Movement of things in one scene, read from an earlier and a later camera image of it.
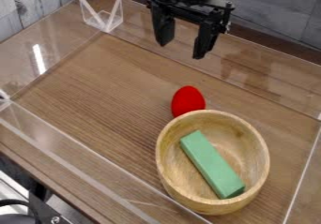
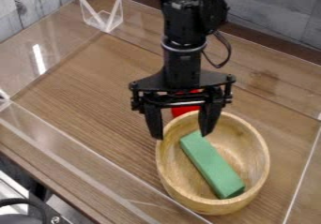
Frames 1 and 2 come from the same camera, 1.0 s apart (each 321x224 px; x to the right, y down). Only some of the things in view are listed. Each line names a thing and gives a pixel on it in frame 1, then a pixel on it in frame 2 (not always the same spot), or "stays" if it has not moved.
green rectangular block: x=212 y=165 stays
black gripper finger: x=210 y=32 to x=210 y=109
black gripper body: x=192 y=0 to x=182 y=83
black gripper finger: x=164 y=23 to x=152 y=110
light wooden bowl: x=243 y=144 stays
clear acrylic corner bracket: x=103 y=20 stays
